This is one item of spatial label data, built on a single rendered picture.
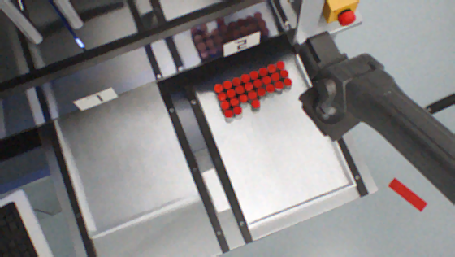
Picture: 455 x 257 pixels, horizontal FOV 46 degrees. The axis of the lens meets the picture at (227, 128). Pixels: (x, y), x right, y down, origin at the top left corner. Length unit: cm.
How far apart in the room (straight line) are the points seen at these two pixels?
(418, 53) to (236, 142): 130
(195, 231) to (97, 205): 24
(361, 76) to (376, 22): 167
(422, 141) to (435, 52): 178
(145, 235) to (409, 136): 75
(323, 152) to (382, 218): 95
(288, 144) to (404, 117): 61
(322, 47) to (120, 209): 65
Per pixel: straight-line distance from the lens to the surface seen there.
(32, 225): 142
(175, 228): 125
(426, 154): 66
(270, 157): 127
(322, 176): 127
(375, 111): 72
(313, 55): 86
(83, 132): 133
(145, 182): 127
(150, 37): 102
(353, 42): 236
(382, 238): 219
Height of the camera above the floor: 212
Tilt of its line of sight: 75 degrees down
